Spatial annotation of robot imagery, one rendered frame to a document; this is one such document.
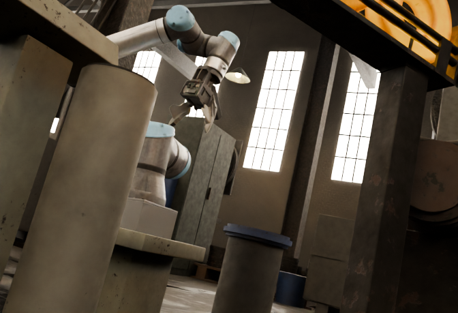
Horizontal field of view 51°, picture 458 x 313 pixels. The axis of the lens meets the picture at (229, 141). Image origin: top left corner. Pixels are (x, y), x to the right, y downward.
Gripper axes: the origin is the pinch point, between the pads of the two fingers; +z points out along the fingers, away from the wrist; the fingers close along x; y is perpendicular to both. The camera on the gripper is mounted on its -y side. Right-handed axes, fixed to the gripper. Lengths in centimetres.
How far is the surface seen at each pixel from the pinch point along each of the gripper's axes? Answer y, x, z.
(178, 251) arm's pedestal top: 0.1, 16.3, 34.4
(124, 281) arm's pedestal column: 8.7, 12.0, 46.4
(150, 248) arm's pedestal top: 12.4, 18.1, 37.7
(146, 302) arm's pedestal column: -3.4, 11.1, 48.5
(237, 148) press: -624, -440, -297
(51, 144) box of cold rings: -110, -222, -27
